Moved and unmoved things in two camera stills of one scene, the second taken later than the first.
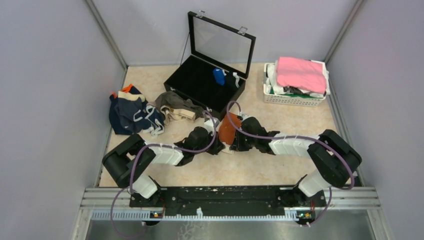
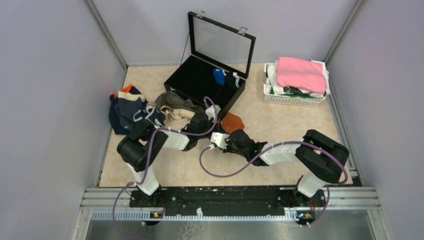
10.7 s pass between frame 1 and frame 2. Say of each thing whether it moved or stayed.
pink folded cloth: stayed
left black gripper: moved
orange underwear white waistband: stayed
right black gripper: moved
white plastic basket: stayed
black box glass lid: stayed
